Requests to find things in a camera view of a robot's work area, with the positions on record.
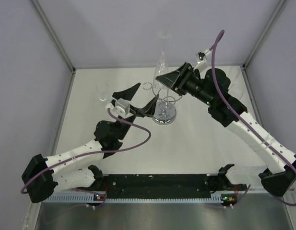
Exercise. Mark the aluminium frame post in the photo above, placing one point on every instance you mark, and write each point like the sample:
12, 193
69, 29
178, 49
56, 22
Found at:
280, 6
52, 34

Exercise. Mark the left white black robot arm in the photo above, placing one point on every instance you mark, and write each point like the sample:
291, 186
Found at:
75, 169

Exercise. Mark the chrome wine glass rack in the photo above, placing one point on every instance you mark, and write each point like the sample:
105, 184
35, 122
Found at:
165, 112

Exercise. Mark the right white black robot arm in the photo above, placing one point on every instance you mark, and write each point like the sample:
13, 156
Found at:
278, 173

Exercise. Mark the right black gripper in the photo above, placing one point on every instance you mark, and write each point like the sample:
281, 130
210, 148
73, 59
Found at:
177, 80

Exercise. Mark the aluminium frame post right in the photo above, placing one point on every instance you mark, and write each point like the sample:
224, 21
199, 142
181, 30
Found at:
280, 6

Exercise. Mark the aluminium frame post left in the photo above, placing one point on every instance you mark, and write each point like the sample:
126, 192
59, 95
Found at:
52, 34

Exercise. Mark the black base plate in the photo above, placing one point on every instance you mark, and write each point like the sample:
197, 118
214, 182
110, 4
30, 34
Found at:
163, 186

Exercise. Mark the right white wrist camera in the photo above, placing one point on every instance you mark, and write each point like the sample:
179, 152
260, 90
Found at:
201, 58

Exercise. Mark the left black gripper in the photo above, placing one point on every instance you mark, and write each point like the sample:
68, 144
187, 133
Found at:
148, 110

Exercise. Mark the grey slotted cable duct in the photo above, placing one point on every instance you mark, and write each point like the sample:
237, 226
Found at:
77, 198

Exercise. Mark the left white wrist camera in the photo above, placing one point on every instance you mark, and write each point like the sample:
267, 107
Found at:
120, 107

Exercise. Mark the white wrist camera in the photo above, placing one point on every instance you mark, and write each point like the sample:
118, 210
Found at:
201, 58
120, 107

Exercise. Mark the clear fluted wine glass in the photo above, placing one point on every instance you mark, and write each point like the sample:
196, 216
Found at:
161, 67

